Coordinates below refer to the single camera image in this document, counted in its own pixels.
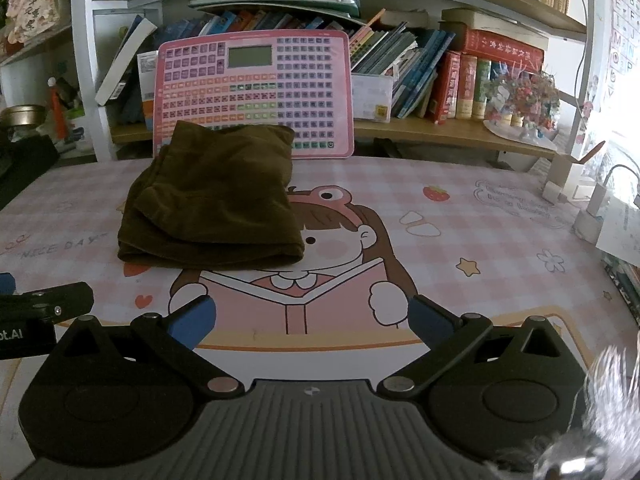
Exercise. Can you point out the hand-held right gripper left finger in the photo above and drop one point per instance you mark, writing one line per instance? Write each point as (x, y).
(192, 321)

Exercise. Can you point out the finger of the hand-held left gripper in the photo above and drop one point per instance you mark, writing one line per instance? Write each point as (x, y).
(50, 302)
(6, 283)

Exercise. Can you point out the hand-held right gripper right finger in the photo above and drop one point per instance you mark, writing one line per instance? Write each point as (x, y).
(432, 321)

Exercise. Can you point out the olive brown pants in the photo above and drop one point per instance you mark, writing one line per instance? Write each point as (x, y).
(215, 200)

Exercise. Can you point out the pink checked cartoon desk mat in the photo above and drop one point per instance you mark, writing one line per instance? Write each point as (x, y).
(500, 240)

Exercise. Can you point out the black bag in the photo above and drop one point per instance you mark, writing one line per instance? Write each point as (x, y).
(25, 165)

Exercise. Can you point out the gold metal bowl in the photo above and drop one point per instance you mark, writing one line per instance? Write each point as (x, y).
(22, 115)

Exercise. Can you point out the small white charger plug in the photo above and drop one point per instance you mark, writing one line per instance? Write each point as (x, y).
(552, 194)

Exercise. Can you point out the orange red bottle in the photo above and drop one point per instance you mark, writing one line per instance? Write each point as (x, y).
(58, 110)

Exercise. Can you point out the white fluffy sleeve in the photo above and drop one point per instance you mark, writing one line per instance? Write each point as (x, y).
(595, 410)

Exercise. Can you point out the large white charger adapter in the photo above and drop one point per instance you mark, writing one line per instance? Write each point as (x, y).
(590, 215)

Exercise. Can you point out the stack of books on desk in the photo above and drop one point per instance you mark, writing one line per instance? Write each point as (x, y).
(625, 285)

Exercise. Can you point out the white paper sheet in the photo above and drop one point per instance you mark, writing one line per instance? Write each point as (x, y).
(622, 232)

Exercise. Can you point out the white labelled box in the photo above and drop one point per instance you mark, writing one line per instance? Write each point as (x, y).
(371, 97)

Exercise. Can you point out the colourful artificial flower ornament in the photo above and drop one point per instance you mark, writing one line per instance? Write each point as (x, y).
(525, 97)

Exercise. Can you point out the large white leaning book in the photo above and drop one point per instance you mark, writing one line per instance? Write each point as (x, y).
(125, 60)

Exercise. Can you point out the row of books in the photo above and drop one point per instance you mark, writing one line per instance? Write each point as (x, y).
(405, 65)

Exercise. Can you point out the pink toy keyboard tablet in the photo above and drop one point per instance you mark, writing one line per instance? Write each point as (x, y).
(310, 85)

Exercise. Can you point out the pink floral paper ornament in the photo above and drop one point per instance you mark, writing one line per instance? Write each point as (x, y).
(35, 0)

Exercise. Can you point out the green flat folder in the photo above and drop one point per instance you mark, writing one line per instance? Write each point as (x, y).
(280, 4)

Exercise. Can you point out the wooden bookshelf with white frame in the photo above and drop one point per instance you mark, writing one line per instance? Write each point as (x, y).
(450, 131)

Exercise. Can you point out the alphabet wall poster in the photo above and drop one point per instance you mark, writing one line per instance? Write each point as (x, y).
(625, 35)

